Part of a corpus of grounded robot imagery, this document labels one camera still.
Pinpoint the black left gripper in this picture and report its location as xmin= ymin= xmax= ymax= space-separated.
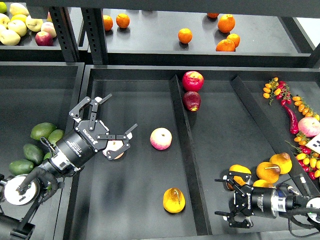
xmin=56 ymin=93 xmax=138 ymax=168

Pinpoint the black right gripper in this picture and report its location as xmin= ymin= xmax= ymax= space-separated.
xmin=214 ymin=170 xmax=277 ymax=229

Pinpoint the yellow orange pear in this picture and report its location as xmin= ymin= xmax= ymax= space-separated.
xmin=162 ymin=187 xmax=186 ymax=214

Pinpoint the dark green avocado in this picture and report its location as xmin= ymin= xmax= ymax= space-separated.
xmin=23 ymin=143 xmax=45 ymax=166

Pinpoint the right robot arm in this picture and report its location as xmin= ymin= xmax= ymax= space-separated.
xmin=214 ymin=170 xmax=320 ymax=238

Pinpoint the yellow pear with stem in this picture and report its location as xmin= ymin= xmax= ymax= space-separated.
xmin=256 ymin=162 xmax=281 ymax=184

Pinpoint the green avocado upper right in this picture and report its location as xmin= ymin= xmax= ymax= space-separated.
xmin=48 ymin=129 xmax=65 ymax=147

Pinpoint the green avocado top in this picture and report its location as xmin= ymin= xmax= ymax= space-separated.
xmin=30 ymin=122 xmax=57 ymax=141

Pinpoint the yellow pear far right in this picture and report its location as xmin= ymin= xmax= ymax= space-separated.
xmin=269 ymin=152 xmax=293 ymax=175

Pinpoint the green avocado bottom left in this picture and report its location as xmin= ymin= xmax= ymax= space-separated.
xmin=9 ymin=159 xmax=34 ymax=176

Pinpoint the pink apple left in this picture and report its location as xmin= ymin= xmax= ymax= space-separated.
xmin=102 ymin=140 xmax=124 ymax=160

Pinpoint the pink apple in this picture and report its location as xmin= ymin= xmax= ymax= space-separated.
xmin=150 ymin=127 xmax=172 ymax=151
xmin=298 ymin=117 xmax=320 ymax=138
xmin=102 ymin=140 xmax=124 ymax=160

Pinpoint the pink apple centre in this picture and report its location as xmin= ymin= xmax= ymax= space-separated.
xmin=150 ymin=127 xmax=172 ymax=151

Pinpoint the black left tray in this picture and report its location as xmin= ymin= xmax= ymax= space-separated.
xmin=0 ymin=62 xmax=85 ymax=240

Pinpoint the black tray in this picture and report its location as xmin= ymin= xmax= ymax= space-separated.
xmin=69 ymin=65 xmax=320 ymax=240
xmin=0 ymin=62 xmax=85 ymax=240

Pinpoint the cherry tomato bunch lower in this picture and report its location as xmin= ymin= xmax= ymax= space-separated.
xmin=286 ymin=95 xmax=320 ymax=180

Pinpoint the cherry tomato bunch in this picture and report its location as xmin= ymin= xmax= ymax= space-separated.
xmin=286 ymin=95 xmax=320 ymax=180
xmin=263 ymin=77 xmax=292 ymax=106

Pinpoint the red chili pepper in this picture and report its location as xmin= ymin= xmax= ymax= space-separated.
xmin=283 ymin=105 xmax=299 ymax=135

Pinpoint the black centre tray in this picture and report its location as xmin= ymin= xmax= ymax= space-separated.
xmin=69 ymin=65 xmax=320 ymax=240

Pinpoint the black upper shelf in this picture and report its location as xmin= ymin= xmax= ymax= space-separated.
xmin=84 ymin=7 xmax=318 ymax=68

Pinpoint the dark red apple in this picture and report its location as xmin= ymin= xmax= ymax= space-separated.
xmin=182 ymin=91 xmax=201 ymax=112

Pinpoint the bright red apple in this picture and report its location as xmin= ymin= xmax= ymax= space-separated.
xmin=182 ymin=71 xmax=204 ymax=92

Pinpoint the red apple on shelf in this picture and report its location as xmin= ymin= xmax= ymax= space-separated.
xmin=35 ymin=31 xmax=54 ymax=47

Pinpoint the pink apple right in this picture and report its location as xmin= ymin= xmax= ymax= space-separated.
xmin=298 ymin=117 xmax=320 ymax=138

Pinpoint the cherry tomato bunch upper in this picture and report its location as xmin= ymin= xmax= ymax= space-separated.
xmin=263 ymin=77 xmax=292 ymax=106

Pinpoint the pale yellow apple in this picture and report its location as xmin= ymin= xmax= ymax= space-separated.
xmin=7 ymin=19 xmax=27 ymax=37

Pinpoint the orange on shelf front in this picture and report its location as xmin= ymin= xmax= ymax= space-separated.
xmin=215 ymin=39 xmax=236 ymax=52

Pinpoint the large orange on shelf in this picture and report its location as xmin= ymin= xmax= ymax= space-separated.
xmin=217 ymin=14 xmax=236 ymax=33

